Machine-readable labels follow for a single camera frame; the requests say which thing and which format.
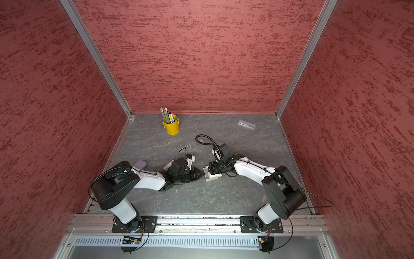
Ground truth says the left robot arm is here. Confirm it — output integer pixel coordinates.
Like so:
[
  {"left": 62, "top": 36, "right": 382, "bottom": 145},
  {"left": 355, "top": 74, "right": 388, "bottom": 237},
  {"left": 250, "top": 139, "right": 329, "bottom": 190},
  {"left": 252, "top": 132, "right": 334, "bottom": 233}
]
[{"left": 89, "top": 158, "right": 205, "bottom": 234}]

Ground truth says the aluminium corner post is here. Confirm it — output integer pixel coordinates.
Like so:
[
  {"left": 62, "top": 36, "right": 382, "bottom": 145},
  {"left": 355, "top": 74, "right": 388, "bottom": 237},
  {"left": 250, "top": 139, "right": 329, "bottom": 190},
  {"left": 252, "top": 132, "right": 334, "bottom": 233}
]
[
  {"left": 276, "top": 0, "right": 337, "bottom": 120},
  {"left": 60, "top": 0, "right": 133, "bottom": 119}
]

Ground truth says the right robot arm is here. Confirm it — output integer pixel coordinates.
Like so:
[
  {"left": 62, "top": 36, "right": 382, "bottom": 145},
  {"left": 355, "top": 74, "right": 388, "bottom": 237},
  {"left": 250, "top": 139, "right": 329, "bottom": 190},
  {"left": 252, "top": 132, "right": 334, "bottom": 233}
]
[{"left": 207, "top": 144, "right": 307, "bottom": 232}]

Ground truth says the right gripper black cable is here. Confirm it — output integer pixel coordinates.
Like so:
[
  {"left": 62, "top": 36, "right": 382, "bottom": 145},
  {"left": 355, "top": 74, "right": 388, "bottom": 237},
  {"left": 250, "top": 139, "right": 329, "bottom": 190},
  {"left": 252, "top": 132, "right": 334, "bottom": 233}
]
[{"left": 194, "top": 134, "right": 225, "bottom": 163}]

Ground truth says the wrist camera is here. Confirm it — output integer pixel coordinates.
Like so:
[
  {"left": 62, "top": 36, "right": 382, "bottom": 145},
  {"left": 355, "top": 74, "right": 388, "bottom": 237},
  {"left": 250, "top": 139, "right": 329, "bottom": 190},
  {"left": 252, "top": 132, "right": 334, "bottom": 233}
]
[
  {"left": 185, "top": 154, "right": 196, "bottom": 167},
  {"left": 212, "top": 148, "right": 221, "bottom": 162}
]

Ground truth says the clear plastic pencil case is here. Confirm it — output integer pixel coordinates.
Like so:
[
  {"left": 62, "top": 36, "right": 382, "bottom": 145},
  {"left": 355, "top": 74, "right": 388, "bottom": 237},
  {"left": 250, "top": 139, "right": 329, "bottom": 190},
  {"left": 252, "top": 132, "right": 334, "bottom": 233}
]
[{"left": 238, "top": 120, "right": 256, "bottom": 130}]

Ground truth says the yellow pencil cup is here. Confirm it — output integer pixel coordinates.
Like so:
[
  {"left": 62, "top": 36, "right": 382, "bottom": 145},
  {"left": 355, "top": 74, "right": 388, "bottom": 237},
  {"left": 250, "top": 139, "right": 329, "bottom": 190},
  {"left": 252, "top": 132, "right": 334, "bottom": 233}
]
[{"left": 163, "top": 114, "right": 180, "bottom": 136}]

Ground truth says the aluminium front rail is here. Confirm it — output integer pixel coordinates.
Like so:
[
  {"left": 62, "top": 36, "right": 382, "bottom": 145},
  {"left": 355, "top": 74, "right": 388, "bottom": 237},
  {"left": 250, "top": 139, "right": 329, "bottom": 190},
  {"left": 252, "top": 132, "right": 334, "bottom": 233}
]
[{"left": 65, "top": 214, "right": 331, "bottom": 236}]

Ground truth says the bundle of coloured pencils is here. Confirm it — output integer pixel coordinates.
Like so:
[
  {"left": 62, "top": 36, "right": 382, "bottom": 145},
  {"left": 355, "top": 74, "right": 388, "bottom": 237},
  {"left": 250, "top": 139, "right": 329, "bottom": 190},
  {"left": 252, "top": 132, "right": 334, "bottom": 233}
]
[{"left": 160, "top": 107, "right": 175, "bottom": 124}]

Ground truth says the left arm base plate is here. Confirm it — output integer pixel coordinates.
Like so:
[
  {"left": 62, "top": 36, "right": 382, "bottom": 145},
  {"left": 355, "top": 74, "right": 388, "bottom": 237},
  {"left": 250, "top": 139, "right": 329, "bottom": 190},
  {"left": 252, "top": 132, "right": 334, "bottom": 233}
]
[{"left": 112, "top": 216, "right": 158, "bottom": 234}]

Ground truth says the white slotted cable duct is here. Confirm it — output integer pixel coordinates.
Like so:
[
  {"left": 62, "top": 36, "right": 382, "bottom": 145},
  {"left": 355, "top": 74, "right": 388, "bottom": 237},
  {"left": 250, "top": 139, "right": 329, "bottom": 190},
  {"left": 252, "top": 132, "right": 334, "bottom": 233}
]
[{"left": 73, "top": 235, "right": 259, "bottom": 250}]

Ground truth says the white jewelry box base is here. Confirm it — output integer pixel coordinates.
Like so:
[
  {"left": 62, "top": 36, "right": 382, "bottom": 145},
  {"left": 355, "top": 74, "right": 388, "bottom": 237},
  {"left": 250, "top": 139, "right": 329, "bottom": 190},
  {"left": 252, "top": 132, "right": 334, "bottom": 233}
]
[{"left": 203, "top": 166, "right": 222, "bottom": 182}]

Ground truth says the white jewelry box left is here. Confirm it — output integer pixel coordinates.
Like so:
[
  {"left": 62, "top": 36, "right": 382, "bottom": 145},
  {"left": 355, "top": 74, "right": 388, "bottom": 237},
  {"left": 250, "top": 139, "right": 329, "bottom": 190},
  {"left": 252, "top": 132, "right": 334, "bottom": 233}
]
[{"left": 163, "top": 160, "right": 174, "bottom": 171}]

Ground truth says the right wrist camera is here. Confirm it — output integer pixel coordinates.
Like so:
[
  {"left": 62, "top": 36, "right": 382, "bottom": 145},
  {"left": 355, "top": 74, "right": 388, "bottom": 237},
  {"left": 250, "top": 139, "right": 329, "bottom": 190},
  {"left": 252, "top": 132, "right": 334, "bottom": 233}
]
[{"left": 212, "top": 148, "right": 221, "bottom": 162}]

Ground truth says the right aluminium corner post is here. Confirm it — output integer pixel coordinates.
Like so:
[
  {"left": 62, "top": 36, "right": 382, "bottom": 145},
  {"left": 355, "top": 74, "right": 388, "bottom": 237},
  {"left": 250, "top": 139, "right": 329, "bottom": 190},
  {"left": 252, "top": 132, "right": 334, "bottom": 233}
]
[{"left": 276, "top": 0, "right": 337, "bottom": 120}]

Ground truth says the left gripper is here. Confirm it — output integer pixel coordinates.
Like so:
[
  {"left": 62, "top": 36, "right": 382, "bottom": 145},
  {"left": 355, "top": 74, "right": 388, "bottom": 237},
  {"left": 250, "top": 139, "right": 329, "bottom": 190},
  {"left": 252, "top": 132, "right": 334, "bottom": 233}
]
[{"left": 175, "top": 168, "right": 205, "bottom": 183}]

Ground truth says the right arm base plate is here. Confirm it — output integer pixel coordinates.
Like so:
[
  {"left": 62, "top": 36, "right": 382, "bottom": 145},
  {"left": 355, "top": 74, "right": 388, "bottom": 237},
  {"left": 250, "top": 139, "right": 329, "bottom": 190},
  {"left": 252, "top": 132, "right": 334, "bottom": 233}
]
[{"left": 239, "top": 216, "right": 284, "bottom": 234}]

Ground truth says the left aluminium corner post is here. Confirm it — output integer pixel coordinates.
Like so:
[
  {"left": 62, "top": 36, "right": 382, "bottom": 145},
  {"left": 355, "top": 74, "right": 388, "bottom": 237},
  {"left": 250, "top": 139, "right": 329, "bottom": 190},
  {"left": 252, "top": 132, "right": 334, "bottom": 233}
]
[{"left": 60, "top": 0, "right": 133, "bottom": 119}]

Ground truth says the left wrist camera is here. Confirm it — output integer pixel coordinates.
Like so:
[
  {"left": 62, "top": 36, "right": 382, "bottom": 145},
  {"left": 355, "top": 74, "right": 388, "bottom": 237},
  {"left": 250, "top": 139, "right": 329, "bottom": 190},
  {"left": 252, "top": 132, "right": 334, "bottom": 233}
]
[{"left": 185, "top": 154, "right": 196, "bottom": 167}]

